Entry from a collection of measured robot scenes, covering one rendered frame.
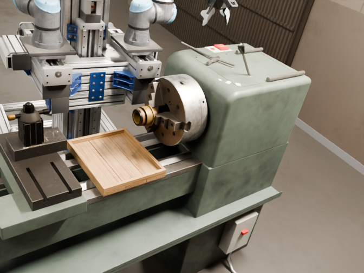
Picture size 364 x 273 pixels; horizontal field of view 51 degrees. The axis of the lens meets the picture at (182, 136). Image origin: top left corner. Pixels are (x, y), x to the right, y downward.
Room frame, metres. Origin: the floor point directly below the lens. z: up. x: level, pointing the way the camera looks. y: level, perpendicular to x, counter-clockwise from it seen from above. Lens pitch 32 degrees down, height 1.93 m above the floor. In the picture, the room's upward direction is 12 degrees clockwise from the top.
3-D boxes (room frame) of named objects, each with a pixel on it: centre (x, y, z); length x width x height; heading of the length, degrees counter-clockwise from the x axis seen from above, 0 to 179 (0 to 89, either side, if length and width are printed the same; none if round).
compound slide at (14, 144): (1.20, 0.55, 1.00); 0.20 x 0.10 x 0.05; 133
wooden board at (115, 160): (1.36, 0.27, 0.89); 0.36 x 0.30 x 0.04; 43
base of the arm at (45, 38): (1.80, 0.76, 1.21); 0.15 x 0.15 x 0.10
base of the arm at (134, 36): (2.10, 0.37, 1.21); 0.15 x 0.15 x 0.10
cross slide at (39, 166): (1.13, 0.53, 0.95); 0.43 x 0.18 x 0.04; 43
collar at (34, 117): (1.18, 0.57, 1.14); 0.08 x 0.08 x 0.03
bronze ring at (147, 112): (1.45, 0.17, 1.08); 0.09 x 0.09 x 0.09; 43
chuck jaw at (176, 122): (1.43, 0.06, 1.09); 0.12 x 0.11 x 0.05; 43
